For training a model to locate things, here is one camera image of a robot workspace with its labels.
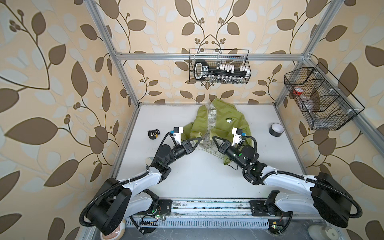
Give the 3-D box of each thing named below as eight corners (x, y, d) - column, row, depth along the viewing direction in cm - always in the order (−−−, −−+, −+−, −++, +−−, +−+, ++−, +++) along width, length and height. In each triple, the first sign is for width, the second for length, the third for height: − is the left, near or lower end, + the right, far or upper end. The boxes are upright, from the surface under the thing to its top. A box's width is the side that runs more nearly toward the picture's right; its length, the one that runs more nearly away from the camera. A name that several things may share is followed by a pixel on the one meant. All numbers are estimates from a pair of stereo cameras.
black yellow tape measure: (147, 139, 103) (146, 136, 100) (149, 132, 107) (148, 129, 104) (158, 139, 103) (157, 136, 100) (160, 132, 107) (159, 129, 104)
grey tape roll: (270, 136, 104) (273, 133, 101) (266, 126, 110) (269, 122, 106) (283, 136, 104) (286, 133, 101) (278, 126, 110) (281, 122, 106)
